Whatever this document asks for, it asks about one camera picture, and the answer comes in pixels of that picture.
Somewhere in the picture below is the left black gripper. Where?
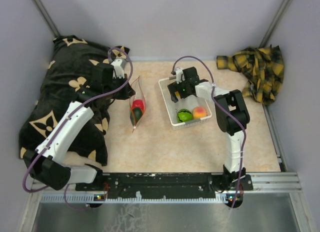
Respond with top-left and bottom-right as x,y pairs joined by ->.
103,73 -> 136,100

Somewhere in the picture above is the red apple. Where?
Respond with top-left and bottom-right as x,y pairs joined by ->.
132,99 -> 145,111

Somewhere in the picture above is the clear zip top bag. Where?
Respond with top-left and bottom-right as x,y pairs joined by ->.
129,76 -> 147,132

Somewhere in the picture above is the dark green avocado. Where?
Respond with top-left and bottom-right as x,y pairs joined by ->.
130,107 -> 143,126

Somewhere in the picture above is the green toy watermelon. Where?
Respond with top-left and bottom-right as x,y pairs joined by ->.
176,109 -> 193,123

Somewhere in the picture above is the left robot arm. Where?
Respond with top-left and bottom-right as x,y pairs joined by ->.
22,58 -> 134,193

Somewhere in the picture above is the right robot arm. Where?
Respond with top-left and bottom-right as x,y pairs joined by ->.
167,67 -> 250,190

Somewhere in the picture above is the white plastic basket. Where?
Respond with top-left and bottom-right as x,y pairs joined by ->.
158,76 -> 212,130

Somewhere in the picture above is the peach fruit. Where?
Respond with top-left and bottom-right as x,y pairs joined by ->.
192,106 -> 207,119

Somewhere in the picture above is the black floral pillow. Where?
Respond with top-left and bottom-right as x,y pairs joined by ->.
18,35 -> 130,166

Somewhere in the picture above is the yellow plaid cloth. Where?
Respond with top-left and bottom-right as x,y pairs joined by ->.
216,46 -> 285,105

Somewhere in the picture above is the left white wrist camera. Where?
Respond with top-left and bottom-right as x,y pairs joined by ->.
111,58 -> 127,79

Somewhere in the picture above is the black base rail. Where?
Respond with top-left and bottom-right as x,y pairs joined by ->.
75,172 -> 237,199

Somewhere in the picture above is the left corner post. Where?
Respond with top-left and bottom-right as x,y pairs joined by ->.
32,0 -> 60,37

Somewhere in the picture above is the corner post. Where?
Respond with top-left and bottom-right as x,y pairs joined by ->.
259,0 -> 292,48
32,0 -> 60,37

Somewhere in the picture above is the right corner post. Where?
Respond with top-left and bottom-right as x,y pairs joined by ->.
259,0 -> 292,48

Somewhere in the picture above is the aluminium frame bar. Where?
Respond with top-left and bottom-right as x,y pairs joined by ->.
30,172 -> 302,208

